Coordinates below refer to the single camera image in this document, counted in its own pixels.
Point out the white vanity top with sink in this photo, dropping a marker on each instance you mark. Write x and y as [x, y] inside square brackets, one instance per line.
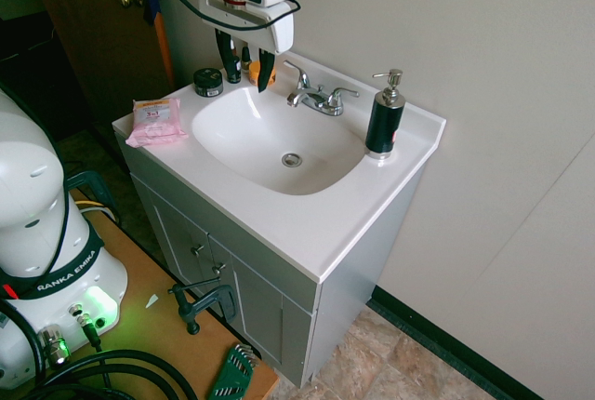
[260, 232]

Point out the grey vanity cabinet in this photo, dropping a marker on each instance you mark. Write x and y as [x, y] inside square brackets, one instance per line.
[260, 302]

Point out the green hex key set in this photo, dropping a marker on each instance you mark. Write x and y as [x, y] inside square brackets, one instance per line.
[234, 372]

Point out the pink wipes pack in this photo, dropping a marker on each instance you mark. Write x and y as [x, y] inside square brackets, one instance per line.
[155, 128]

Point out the chrome sink drain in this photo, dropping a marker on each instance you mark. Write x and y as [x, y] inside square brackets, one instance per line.
[292, 159]

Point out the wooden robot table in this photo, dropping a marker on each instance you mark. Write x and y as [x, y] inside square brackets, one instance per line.
[149, 325]

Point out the black round cosmetic jar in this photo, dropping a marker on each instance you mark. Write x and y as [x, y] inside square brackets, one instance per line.
[208, 84]

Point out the orange round jar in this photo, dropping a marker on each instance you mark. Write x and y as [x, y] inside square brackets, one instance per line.
[254, 75]

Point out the white paper scrap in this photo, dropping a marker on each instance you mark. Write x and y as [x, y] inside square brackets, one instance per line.
[151, 301]

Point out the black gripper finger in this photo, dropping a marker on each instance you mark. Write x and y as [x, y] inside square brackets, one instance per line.
[225, 49]
[266, 70]

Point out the metal cabinet knob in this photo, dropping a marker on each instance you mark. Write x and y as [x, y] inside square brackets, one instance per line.
[198, 249]
[219, 269]

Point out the dark green C-clamp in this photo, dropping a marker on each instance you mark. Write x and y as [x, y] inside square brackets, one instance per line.
[195, 304]
[90, 181]

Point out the red connector at robot base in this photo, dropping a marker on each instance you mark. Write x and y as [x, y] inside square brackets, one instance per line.
[9, 290]

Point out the small nail polish bottle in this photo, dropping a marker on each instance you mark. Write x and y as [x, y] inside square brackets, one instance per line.
[245, 62]

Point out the dark dropper bottle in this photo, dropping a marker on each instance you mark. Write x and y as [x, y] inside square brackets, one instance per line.
[234, 75]

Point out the black chrome soap dispenser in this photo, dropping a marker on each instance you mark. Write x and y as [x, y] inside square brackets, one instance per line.
[384, 125]

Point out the brown wooden door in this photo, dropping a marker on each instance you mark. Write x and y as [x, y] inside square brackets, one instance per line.
[93, 46]

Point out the black wall baseboard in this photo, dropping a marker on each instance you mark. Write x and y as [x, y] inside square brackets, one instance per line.
[441, 339]

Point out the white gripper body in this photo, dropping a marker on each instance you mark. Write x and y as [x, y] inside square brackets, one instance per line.
[279, 28]

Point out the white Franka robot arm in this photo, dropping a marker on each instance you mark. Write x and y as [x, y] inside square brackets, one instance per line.
[37, 186]

